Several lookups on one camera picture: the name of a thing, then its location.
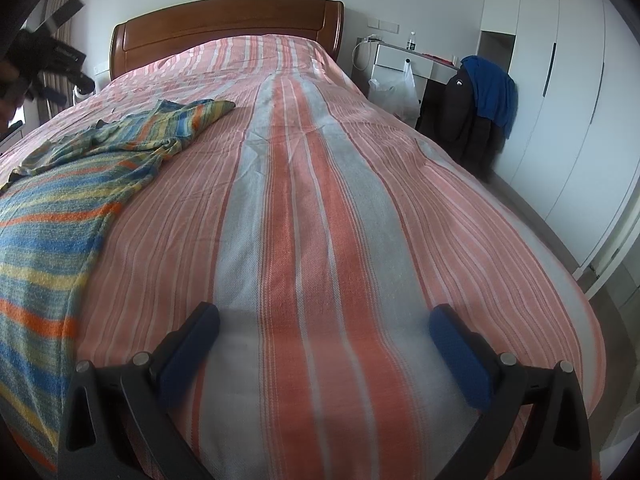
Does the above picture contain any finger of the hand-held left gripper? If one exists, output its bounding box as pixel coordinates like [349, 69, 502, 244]
[30, 86, 68, 109]
[62, 69, 96, 96]

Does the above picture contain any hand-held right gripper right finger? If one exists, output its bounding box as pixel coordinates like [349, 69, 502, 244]
[428, 304, 593, 480]

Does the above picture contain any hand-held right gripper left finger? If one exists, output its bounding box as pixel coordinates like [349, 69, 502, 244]
[57, 301, 221, 480]

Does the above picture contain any striped knit sweater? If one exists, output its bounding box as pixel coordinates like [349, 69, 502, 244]
[0, 99, 237, 473]

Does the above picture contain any wooden headboard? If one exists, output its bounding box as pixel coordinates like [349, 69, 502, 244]
[110, 0, 346, 81]

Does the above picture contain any pink striped bedspread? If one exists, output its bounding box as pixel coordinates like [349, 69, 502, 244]
[0, 34, 603, 480]

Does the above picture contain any black jacket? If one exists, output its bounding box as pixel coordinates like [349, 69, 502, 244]
[417, 67, 506, 181]

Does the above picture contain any blue cloth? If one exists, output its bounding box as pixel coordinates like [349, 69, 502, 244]
[460, 55, 518, 140]

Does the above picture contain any white plastic bag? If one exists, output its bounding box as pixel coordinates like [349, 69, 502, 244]
[368, 62, 420, 120]

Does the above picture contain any white wardrobe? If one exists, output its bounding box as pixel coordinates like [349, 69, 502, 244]
[480, 0, 640, 281]

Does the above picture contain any white desk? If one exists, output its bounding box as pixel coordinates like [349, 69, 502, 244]
[370, 42, 461, 126]

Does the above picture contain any white cable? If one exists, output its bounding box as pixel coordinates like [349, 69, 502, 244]
[352, 35, 382, 72]

